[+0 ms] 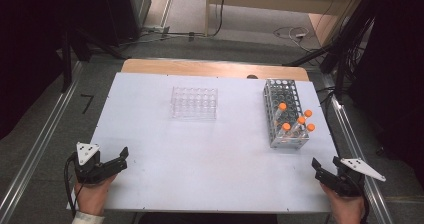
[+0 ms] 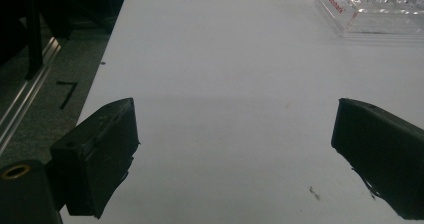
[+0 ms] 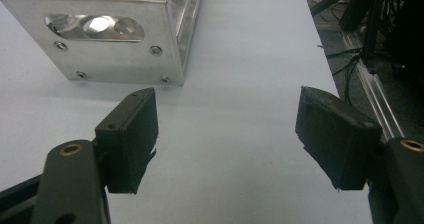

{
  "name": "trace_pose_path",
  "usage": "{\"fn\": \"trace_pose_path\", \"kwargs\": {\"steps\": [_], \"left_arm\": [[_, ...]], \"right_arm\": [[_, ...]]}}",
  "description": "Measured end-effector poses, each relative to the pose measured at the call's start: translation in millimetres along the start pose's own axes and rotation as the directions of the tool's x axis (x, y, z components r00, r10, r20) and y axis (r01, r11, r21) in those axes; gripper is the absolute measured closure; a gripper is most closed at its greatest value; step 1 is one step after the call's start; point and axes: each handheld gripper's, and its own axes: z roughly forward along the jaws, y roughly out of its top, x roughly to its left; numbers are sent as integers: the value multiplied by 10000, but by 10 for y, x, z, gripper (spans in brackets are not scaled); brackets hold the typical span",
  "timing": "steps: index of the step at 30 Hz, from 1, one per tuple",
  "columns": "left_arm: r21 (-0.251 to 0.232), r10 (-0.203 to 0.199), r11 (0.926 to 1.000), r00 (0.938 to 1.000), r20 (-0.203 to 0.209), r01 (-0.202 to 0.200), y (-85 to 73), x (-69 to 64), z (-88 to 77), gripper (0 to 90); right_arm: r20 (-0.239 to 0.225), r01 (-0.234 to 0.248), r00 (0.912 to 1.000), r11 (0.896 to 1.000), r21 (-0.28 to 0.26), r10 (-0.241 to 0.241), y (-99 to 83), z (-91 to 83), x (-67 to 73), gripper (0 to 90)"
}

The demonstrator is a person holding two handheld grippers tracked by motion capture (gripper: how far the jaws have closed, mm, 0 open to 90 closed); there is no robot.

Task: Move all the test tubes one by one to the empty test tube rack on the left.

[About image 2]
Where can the clear acrylic tube rack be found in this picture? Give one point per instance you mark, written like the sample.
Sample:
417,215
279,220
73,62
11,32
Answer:
383,20

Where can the black metal stand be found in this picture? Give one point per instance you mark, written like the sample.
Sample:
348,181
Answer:
34,50

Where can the aluminium floor rail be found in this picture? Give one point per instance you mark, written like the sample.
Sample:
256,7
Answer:
20,100

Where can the black curtain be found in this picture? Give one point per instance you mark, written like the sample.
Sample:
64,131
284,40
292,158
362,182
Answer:
83,0

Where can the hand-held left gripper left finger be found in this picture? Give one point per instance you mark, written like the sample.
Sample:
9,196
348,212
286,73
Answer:
96,150

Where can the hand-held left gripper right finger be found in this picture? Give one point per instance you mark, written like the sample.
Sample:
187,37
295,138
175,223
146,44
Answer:
383,150

